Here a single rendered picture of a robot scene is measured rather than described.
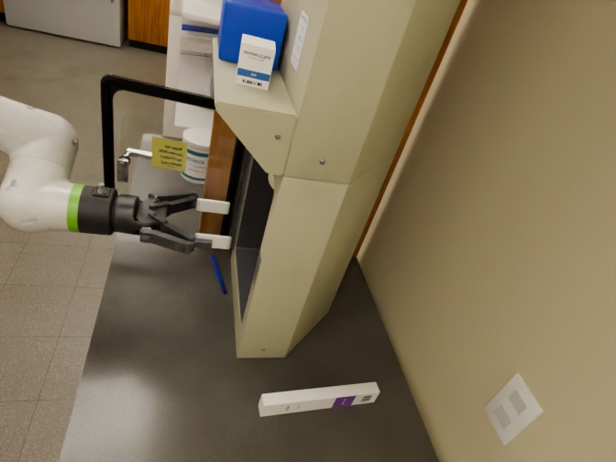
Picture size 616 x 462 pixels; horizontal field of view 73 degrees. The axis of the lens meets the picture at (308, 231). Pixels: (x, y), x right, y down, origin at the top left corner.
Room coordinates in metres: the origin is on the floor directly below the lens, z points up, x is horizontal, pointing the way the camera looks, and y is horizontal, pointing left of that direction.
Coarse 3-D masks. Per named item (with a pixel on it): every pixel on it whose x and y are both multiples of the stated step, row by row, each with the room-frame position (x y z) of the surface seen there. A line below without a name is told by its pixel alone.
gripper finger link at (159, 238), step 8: (144, 232) 0.57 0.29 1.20; (152, 232) 0.58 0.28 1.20; (160, 232) 0.59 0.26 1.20; (144, 240) 0.57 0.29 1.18; (152, 240) 0.58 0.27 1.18; (160, 240) 0.58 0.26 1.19; (168, 240) 0.58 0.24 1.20; (176, 240) 0.58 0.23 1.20; (184, 240) 0.59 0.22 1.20; (176, 248) 0.58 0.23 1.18
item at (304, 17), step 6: (300, 18) 0.68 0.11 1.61; (306, 18) 0.64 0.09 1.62; (300, 24) 0.67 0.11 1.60; (306, 24) 0.63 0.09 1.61; (300, 30) 0.66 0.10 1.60; (306, 30) 0.62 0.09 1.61; (300, 36) 0.65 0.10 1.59; (294, 42) 0.68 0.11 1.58; (300, 42) 0.64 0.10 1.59; (294, 48) 0.67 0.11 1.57; (300, 48) 0.64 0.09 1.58; (294, 54) 0.66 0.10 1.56; (300, 54) 0.63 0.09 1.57; (294, 60) 0.65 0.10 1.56; (294, 66) 0.64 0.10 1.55
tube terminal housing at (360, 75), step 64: (320, 0) 0.59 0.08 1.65; (384, 0) 0.59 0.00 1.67; (448, 0) 0.72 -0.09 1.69; (320, 64) 0.56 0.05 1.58; (384, 64) 0.60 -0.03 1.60; (320, 128) 0.57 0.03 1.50; (384, 128) 0.66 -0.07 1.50; (320, 192) 0.59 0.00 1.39; (320, 256) 0.60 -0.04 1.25; (256, 320) 0.57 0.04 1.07
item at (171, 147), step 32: (128, 96) 0.78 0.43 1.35; (128, 128) 0.78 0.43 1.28; (160, 128) 0.79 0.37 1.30; (192, 128) 0.81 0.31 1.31; (224, 128) 0.83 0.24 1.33; (128, 160) 0.78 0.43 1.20; (160, 160) 0.79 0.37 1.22; (192, 160) 0.81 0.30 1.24; (224, 160) 0.83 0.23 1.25; (128, 192) 0.78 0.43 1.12; (160, 192) 0.80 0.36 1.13; (224, 192) 0.83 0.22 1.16; (192, 224) 0.82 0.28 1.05
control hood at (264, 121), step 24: (216, 48) 0.75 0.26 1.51; (216, 72) 0.63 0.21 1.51; (216, 96) 0.54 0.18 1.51; (240, 96) 0.56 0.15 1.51; (264, 96) 0.59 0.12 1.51; (288, 96) 0.62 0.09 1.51; (240, 120) 0.53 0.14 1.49; (264, 120) 0.54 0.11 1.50; (288, 120) 0.56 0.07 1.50; (264, 144) 0.55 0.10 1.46; (288, 144) 0.56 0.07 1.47; (264, 168) 0.55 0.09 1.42
